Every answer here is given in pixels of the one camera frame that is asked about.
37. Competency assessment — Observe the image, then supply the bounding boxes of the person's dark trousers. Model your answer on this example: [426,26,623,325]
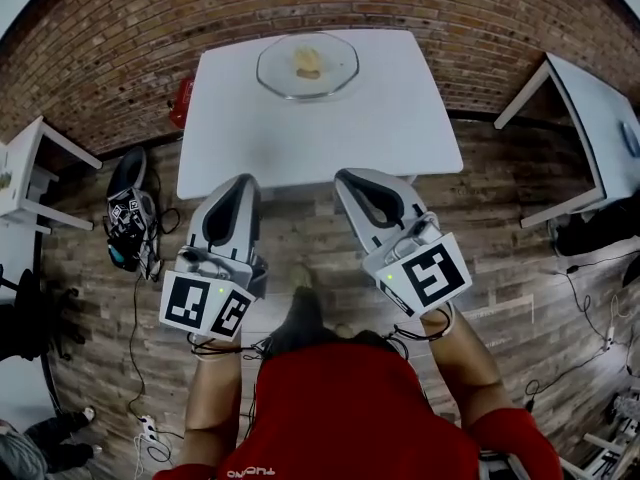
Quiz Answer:
[269,285,351,357]

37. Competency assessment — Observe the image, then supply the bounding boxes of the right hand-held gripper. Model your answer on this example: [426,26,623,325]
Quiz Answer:
[333,167,474,319]

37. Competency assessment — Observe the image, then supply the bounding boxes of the person's left forearm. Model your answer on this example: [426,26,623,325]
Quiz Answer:
[178,342,247,472]

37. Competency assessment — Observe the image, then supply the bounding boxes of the long black floor cable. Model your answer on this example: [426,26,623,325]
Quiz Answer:
[125,272,154,419]
[564,262,615,342]

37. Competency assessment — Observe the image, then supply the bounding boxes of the person's right forearm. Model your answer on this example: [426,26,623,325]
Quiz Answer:
[418,305,504,427]

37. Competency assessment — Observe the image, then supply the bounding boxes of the red fire extinguisher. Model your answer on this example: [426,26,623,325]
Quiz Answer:
[167,97,189,129]

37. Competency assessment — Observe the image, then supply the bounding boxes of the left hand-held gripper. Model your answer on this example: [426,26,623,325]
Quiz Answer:
[158,173,270,342]

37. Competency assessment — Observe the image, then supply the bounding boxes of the yellow sponge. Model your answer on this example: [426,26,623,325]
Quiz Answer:
[292,45,324,80]

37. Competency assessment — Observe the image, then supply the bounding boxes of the white metal frame equipment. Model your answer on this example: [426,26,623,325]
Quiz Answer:
[582,387,640,480]

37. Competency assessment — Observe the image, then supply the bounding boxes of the black office chair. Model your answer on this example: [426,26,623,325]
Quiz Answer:
[0,262,86,364]

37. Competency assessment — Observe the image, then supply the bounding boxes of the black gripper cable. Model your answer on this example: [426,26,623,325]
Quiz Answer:
[392,301,454,359]
[188,331,266,365]

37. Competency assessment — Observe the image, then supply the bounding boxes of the red fire extinguisher box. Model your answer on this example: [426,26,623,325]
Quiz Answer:
[177,77,197,119]

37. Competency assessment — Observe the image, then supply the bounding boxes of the person's red shirt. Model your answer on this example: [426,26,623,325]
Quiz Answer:
[164,342,564,480]

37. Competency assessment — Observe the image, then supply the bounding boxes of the spare white hand-held gripper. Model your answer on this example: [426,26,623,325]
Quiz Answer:
[104,145,161,282]

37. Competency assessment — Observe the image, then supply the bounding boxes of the person's left shoe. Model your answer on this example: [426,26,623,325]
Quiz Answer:
[289,262,320,294]

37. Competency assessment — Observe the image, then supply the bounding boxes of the round blue-grey dish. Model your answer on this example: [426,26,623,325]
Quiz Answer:
[621,120,640,158]

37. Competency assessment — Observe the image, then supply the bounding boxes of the small white table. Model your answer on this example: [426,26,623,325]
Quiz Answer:
[0,115,104,234]

